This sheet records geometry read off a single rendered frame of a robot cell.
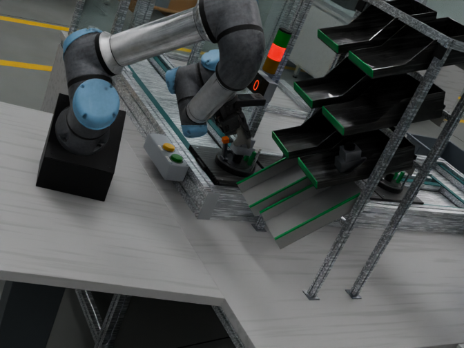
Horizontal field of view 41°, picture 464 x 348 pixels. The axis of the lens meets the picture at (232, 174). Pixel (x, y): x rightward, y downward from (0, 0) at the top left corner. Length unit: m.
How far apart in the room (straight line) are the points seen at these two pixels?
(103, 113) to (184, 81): 0.35
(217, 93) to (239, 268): 0.51
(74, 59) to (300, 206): 0.74
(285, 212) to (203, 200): 0.27
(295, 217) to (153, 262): 0.42
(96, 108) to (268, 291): 0.68
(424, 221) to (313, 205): 0.91
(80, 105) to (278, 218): 0.64
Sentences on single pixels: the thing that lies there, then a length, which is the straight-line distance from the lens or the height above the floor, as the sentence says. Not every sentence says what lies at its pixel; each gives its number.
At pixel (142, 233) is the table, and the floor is 0.86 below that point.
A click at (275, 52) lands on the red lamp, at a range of 2.20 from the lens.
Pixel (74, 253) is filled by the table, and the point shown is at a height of 0.86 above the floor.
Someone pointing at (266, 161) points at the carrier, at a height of 0.97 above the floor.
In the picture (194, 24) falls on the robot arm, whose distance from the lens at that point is 1.59.
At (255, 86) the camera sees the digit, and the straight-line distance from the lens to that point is 2.24.
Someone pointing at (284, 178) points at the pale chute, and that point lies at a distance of 1.90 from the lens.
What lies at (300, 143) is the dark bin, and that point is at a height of 1.22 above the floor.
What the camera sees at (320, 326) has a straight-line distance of 1.76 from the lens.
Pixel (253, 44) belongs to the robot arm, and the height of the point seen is 1.48.
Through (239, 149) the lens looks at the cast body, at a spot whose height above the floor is 1.05.
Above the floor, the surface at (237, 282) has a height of 0.86.
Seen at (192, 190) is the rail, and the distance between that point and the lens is 1.99.
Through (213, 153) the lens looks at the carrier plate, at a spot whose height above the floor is 0.97.
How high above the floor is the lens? 1.80
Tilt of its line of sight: 24 degrees down
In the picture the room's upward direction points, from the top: 23 degrees clockwise
